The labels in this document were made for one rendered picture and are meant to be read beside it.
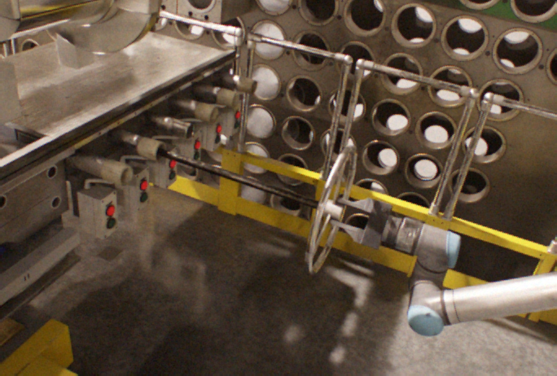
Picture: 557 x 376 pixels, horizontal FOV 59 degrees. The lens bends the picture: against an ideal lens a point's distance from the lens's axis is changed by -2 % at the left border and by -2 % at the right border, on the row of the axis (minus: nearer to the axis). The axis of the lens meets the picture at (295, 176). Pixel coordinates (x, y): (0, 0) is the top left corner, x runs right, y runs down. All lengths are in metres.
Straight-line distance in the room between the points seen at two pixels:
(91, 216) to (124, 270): 0.86
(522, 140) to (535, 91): 0.29
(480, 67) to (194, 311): 1.97
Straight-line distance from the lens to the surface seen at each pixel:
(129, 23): 1.24
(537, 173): 3.24
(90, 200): 1.63
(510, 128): 3.12
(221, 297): 2.35
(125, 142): 1.68
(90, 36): 1.33
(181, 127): 1.76
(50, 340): 1.47
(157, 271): 2.47
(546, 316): 2.74
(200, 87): 2.09
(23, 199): 1.55
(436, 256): 1.41
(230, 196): 2.78
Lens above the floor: 1.67
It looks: 31 degrees down
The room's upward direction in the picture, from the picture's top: 9 degrees clockwise
